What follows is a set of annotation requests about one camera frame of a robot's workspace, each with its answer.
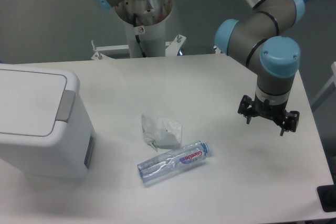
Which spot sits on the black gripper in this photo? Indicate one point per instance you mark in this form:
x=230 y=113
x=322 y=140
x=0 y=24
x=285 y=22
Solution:
x=287 y=121

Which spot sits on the white pedestal base frame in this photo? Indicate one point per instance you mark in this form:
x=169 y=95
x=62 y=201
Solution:
x=137 y=50

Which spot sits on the black device at table corner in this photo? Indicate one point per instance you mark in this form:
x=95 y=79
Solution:
x=326 y=195

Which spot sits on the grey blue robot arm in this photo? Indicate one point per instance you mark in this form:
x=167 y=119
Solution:
x=256 y=44

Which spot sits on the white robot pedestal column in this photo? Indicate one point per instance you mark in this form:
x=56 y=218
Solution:
x=145 y=21

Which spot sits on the white frame at right edge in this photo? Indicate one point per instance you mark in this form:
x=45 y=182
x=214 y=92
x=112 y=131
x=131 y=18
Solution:
x=325 y=91

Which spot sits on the white trash can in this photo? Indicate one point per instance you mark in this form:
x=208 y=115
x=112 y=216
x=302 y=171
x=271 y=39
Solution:
x=45 y=128

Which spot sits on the crumpled white plastic bag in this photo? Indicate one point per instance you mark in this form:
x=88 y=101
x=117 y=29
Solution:
x=161 y=133

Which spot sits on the clear plastic water bottle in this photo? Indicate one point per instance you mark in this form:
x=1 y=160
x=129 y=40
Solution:
x=174 y=162

